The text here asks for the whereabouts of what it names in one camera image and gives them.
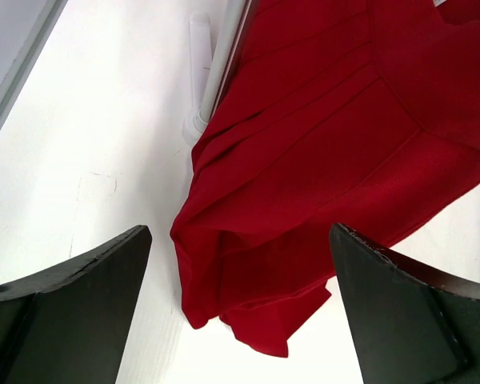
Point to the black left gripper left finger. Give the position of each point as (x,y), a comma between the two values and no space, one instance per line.
(69,323)

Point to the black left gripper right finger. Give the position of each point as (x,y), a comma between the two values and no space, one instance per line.
(410,322)

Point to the red dress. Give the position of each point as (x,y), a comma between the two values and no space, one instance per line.
(365,113)

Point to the white clothes rack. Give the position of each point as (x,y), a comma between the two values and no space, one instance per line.
(212,67)

